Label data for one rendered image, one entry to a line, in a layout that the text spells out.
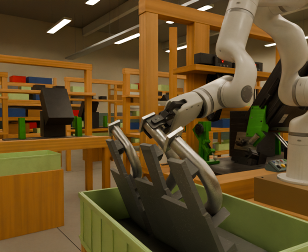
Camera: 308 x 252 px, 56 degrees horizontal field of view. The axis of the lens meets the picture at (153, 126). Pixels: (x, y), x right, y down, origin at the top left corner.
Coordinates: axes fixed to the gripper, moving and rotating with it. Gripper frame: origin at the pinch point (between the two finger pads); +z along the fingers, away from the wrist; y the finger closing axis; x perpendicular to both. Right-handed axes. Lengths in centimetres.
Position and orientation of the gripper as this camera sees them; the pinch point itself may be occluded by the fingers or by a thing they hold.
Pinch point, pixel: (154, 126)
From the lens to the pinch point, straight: 75.3
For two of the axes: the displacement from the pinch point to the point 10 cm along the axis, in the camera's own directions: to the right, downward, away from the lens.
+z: -7.6, 3.9, -5.2
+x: 6.2, 6.8, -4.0
